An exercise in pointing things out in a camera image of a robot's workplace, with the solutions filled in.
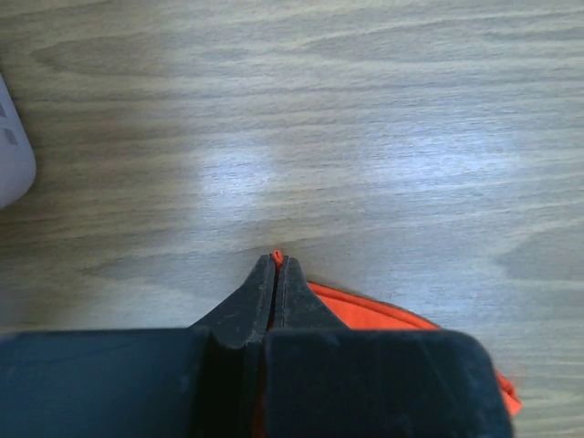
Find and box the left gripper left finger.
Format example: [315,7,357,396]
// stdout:
[1,255,276,437]

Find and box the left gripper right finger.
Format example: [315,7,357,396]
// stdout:
[264,255,515,438]

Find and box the orange t shirt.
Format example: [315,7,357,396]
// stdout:
[259,248,524,438]

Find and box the white plastic laundry basket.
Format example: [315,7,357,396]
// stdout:
[0,78,37,208]

